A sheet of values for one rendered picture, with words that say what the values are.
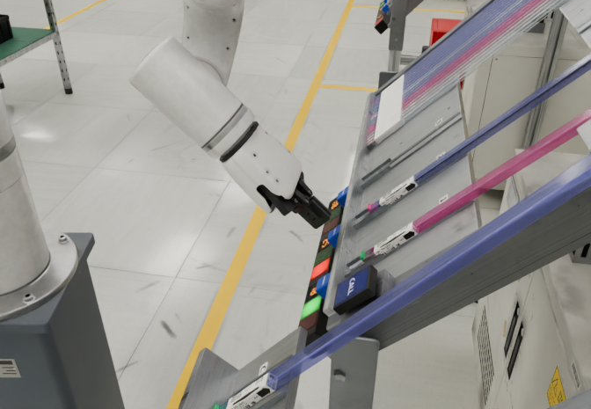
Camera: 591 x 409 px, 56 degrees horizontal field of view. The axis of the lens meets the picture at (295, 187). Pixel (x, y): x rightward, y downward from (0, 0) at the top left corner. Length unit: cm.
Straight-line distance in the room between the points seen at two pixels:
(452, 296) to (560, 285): 36
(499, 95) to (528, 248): 153
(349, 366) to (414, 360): 98
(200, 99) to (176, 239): 131
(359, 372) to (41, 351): 41
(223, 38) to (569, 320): 63
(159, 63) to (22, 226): 26
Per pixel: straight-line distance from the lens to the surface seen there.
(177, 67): 74
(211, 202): 218
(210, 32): 82
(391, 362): 159
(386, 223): 75
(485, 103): 209
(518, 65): 205
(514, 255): 58
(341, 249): 75
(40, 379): 85
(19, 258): 78
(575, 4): 91
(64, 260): 83
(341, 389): 66
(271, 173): 75
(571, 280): 97
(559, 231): 57
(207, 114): 73
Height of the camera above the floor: 120
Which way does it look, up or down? 32 degrees down
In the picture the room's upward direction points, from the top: straight up
